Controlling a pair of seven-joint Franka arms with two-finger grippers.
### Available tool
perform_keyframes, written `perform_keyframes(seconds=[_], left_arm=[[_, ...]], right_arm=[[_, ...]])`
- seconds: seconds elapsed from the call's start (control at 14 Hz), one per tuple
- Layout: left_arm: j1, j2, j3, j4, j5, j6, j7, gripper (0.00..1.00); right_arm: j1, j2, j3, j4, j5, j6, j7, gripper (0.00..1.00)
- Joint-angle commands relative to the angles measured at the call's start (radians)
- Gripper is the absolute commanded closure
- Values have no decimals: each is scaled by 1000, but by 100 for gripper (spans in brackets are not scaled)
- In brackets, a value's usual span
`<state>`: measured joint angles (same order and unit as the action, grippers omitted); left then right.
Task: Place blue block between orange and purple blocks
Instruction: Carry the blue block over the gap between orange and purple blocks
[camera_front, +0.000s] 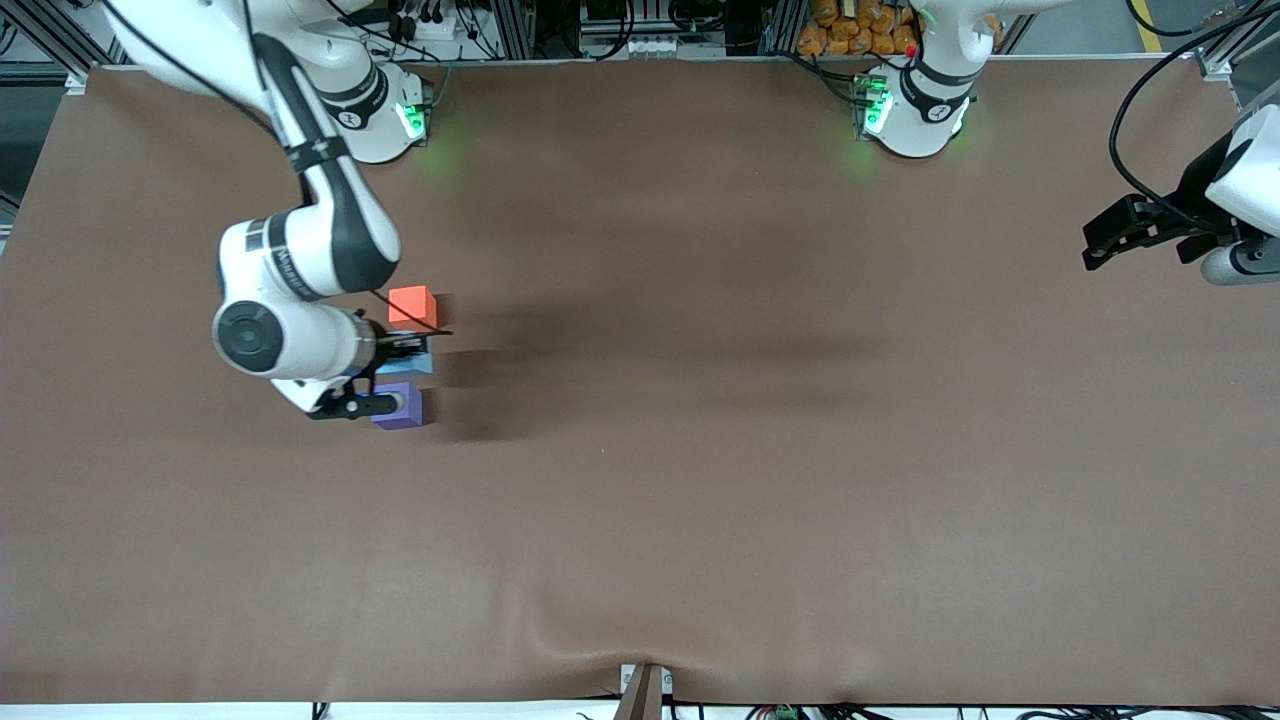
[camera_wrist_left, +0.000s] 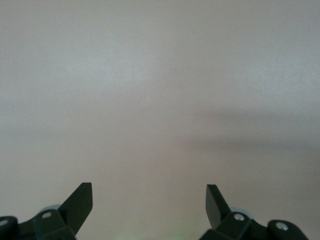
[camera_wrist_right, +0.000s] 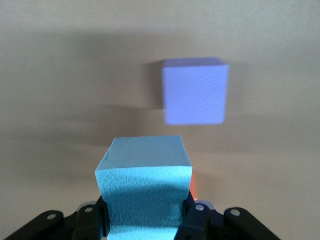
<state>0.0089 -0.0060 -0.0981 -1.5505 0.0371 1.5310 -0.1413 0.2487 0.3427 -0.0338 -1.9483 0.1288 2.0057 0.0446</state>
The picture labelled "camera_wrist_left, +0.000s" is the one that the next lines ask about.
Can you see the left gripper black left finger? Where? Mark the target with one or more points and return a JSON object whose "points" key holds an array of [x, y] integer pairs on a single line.
{"points": [[75, 207]]}

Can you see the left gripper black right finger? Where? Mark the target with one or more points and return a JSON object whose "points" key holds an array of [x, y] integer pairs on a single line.
{"points": [[216, 210]]}

